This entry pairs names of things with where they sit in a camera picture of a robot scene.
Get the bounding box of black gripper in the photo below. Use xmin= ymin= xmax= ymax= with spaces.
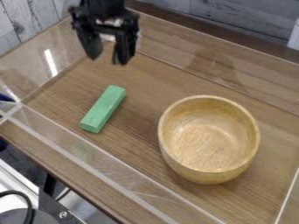
xmin=70 ymin=0 xmax=139 ymax=66

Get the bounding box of green rectangular block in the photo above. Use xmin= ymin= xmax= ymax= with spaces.
xmin=79 ymin=85 xmax=127 ymax=133

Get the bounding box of wooden brown bowl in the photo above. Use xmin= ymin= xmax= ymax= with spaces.
xmin=158 ymin=95 xmax=261 ymax=185

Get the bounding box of blue object at left edge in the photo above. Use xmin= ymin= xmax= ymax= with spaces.
xmin=0 ymin=93 xmax=15 ymax=102

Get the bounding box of black table leg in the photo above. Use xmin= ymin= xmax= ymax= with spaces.
xmin=43 ymin=174 xmax=58 ymax=197

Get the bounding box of clear acrylic enclosure wall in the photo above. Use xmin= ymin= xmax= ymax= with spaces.
xmin=0 ymin=6 xmax=299 ymax=224

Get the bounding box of black cable lower left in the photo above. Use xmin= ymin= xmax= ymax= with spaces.
xmin=0 ymin=190 xmax=35 ymax=224

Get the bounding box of black metal bracket with screw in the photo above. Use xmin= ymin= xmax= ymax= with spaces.
xmin=34 ymin=191 xmax=87 ymax=224

